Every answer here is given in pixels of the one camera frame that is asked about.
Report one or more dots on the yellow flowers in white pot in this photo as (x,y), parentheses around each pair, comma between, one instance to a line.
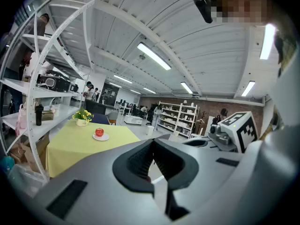
(82,122)

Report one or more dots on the blue chair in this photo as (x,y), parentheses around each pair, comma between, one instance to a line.
(100,119)

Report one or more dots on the cardboard box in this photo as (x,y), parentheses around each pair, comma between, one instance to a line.
(30,153)

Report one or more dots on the long ceiling light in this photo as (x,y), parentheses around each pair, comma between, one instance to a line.
(123,79)
(186,87)
(248,88)
(153,55)
(149,90)
(267,41)

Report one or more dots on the person's right forearm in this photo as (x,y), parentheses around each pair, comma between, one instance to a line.
(274,167)

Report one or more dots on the white metal shelf rack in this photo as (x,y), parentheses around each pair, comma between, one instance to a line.
(47,91)

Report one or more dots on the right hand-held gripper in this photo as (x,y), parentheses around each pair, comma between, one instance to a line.
(243,130)

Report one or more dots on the black head-mounted camera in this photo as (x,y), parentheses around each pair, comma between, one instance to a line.
(204,6)

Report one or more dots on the person's head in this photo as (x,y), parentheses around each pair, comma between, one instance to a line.
(243,3)

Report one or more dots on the white storage shelving unit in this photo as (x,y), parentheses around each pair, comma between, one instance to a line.
(178,118)

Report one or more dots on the small white plate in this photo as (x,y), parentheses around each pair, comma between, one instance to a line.
(105,138)

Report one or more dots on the person's white shirt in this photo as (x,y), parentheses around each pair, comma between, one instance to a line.
(288,95)

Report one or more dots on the clear plastic bin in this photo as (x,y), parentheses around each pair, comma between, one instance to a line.
(25,179)

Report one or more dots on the white desk with monitors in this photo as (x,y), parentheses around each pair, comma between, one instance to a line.
(123,107)

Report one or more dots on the wooden coat rack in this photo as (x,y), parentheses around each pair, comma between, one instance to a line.
(202,121)

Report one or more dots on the white trash bin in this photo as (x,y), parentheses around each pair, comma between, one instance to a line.
(150,130)

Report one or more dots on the pink bottle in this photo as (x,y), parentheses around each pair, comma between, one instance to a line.
(22,121)

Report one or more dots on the round ceiling fixture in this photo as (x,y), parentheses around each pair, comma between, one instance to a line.
(142,57)

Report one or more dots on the red apple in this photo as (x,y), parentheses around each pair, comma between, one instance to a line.
(99,132)

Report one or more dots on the grey chair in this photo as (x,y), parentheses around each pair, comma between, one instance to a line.
(113,116)

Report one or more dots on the small white flower bunch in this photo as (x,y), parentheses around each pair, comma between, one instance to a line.
(55,110)

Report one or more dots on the yellow tablecloth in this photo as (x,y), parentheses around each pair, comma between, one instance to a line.
(70,149)

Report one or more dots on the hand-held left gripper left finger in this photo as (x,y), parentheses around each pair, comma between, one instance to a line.
(93,184)

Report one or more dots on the brown tissue box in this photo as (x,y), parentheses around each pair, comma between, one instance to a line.
(48,116)

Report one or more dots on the white low cabinet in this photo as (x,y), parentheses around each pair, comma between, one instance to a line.
(133,119)

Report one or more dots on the black bottle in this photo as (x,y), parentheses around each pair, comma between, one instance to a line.
(39,116)

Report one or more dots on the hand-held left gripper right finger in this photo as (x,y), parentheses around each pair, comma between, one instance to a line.
(211,177)

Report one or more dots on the black mesh chair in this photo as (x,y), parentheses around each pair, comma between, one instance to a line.
(95,107)

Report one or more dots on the black box appliance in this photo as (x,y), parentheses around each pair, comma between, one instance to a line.
(56,83)

